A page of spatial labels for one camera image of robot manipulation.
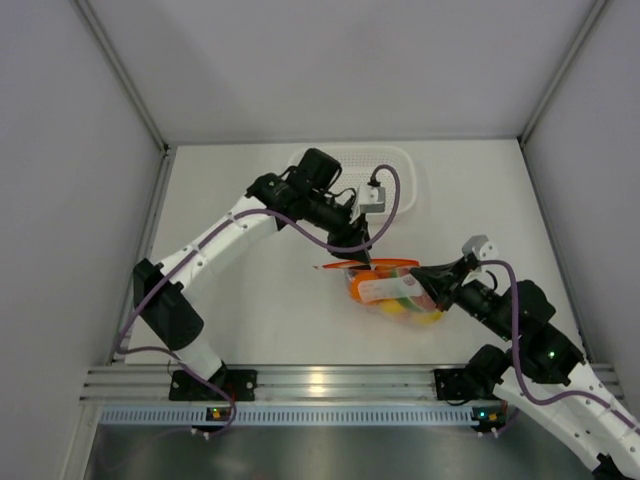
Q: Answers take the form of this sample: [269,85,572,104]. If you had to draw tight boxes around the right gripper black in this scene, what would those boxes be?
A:
[409,255,516,340]

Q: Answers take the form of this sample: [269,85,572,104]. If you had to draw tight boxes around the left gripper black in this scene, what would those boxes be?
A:
[303,190,371,264]

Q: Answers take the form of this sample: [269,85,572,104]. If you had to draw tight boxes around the clear zip top bag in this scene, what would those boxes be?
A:
[315,258,425,326]

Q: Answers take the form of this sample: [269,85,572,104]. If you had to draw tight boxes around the orange fake fruit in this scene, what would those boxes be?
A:
[349,271,378,304]

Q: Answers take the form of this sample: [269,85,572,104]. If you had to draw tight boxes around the fake watermelon slice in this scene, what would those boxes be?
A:
[396,294,438,313]

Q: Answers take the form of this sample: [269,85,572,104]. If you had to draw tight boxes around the yellow orange fake mango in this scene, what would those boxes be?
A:
[413,310,443,325]

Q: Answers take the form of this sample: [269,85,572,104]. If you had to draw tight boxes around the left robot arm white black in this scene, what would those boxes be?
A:
[133,148,385,400]

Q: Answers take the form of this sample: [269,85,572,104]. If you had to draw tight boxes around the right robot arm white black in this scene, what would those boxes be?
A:
[410,254,639,479]

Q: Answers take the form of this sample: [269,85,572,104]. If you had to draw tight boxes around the yellow fake lemon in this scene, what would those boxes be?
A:
[378,299,408,317]

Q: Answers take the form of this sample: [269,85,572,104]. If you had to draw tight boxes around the white perforated plastic basket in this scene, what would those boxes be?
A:
[287,144,417,225]

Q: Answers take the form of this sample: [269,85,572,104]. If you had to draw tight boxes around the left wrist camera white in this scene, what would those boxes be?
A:
[354,183,386,214]

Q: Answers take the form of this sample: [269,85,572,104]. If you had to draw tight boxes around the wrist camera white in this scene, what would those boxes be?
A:
[462,235,499,262]
[354,183,386,214]

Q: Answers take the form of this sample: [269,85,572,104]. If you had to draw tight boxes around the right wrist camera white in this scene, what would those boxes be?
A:
[462,235,499,262]

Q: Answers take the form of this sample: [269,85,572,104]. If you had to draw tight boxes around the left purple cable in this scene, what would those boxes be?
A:
[114,164,404,436]

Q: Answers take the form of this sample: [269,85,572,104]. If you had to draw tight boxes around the aluminium rail frame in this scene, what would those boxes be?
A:
[80,364,470,403]

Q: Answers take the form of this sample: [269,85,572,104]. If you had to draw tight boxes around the white slotted cable duct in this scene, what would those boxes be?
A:
[99,403,506,427]

